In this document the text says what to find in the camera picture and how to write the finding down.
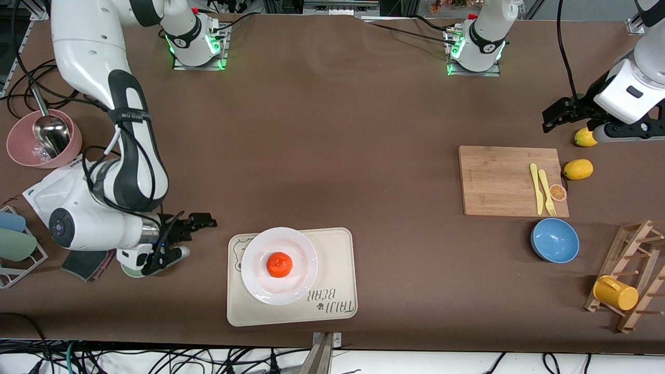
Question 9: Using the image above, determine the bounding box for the orange fruit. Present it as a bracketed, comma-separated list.
[267, 252, 293, 278]

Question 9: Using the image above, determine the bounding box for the white round plate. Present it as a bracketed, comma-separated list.
[241, 227, 318, 306]

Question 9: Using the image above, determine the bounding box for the pale green bowl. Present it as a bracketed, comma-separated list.
[121, 261, 157, 279]

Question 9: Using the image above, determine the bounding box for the yellow plastic fork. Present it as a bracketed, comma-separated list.
[538, 169, 557, 217]

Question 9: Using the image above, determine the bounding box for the yellow plastic knife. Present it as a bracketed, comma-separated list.
[529, 163, 544, 216]

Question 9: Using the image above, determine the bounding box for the wooden cutting board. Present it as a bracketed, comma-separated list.
[458, 145, 570, 218]

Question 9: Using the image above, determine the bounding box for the dark grey pink-edged cloth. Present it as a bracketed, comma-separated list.
[61, 249, 117, 283]

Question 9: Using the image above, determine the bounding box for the blue bowl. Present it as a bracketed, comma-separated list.
[530, 218, 580, 264]

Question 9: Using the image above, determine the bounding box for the cream bear print tray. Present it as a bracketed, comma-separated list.
[227, 227, 358, 328]

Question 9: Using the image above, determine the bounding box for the white plastic bag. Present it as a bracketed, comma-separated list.
[22, 156, 90, 216]

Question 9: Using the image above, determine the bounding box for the metal scoop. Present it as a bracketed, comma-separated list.
[30, 87, 71, 158]

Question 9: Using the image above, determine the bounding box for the pale green cup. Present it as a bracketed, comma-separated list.
[0, 229, 38, 262]

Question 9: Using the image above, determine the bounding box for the pale blue cup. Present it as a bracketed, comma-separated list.
[0, 212, 26, 233]

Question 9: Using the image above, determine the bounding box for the pink bowl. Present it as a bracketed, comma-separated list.
[6, 109, 83, 168]

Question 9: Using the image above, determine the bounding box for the yellow cup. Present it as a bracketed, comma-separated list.
[593, 275, 639, 311]

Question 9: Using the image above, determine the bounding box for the wooden cup rack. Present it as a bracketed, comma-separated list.
[584, 219, 665, 334]

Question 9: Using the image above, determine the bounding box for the grey metal box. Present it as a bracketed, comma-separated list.
[303, 0, 381, 17]

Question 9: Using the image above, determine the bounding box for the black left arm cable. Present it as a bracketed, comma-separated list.
[556, 0, 580, 100]

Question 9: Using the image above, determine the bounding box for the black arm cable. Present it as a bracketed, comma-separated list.
[556, 0, 580, 100]
[82, 125, 183, 251]

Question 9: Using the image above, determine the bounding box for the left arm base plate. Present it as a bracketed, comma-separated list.
[446, 29, 501, 77]

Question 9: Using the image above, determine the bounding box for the aluminium frame profile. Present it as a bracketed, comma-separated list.
[626, 0, 665, 36]
[0, 0, 52, 99]

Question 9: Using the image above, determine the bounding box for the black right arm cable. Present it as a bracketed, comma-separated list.
[82, 125, 183, 251]

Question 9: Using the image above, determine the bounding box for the white wire rack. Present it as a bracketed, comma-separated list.
[0, 205, 48, 289]

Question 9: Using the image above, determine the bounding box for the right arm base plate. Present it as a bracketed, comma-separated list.
[173, 23, 228, 71]

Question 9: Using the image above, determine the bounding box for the black looped floor cable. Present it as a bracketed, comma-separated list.
[0, 312, 50, 374]

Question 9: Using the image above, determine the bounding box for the black left base cable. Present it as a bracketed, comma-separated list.
[364, 16, 453, 46]

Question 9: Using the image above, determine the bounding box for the black base cable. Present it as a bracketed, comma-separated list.
[364, 16, 453, 46]
[212, 13, 256, 33]

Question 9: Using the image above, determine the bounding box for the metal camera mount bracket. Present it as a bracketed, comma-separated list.
[311, 332, 342, 374]

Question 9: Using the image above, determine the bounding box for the black right base cable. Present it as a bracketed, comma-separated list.
[212, 13, 256, 33]

